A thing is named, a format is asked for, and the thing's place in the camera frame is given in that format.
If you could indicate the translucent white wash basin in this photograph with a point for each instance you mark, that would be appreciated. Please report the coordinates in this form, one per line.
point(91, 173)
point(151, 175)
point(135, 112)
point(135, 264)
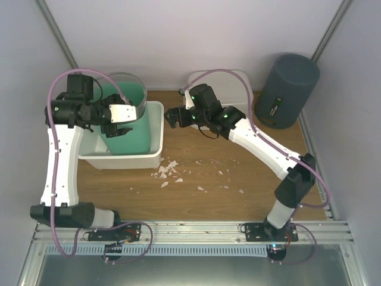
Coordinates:
point(229, 89)

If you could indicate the aluminium front rail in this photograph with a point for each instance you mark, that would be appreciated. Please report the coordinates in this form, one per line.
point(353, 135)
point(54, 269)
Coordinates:
point(232, 232)

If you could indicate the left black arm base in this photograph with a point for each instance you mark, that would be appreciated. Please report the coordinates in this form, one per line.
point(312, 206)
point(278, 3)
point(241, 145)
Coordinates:
point(127, 233)

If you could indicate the dark grey round bin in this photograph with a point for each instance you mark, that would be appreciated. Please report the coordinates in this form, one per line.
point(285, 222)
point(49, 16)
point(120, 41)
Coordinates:
point(288, 87)

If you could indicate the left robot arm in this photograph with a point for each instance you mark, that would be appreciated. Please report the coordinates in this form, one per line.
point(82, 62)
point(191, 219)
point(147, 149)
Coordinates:
point(59, 205)

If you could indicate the silver wire mesh bin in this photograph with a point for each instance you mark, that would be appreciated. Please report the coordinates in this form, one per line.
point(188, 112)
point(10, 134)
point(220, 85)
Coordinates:
point(130, 85)

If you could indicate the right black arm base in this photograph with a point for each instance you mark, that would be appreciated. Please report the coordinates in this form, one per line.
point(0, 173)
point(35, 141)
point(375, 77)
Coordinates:
point(265, 232)

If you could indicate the right aluminium frame post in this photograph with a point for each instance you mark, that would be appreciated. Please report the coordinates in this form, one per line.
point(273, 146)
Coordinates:
point(333, 26)

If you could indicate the grey slotted cable duct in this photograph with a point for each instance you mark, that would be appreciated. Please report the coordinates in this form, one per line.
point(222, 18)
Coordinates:
point(170, 250)

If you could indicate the left aluminium frame post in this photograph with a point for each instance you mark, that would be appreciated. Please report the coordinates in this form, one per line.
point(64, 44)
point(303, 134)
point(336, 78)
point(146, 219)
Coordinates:
point(56, 32)

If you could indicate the white rectangular tub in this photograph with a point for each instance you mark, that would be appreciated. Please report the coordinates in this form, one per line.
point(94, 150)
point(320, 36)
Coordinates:
point(95, 152)

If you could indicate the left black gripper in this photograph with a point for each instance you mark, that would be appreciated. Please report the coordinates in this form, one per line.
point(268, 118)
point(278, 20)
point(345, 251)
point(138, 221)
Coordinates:
point(113, 130)

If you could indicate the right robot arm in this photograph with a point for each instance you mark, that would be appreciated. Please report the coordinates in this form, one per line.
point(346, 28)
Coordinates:
point(294, 171)

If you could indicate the white debris pile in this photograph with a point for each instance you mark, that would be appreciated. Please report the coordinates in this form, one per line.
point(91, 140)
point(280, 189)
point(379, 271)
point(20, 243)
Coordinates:
point(167, 173)

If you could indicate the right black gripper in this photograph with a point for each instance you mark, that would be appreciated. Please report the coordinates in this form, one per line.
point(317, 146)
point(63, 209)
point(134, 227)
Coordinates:
point(174, 112)

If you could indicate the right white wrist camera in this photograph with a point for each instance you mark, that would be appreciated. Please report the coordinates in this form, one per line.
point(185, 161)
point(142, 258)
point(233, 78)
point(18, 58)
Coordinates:
point(187, 100)

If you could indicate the aluminium frame post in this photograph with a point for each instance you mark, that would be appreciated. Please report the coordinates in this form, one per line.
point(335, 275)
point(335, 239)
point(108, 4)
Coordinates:
point(333, 26)
point(56, 32)

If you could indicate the green plastic bin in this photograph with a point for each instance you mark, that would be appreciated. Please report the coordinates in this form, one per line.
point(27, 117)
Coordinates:
point(138, 140)

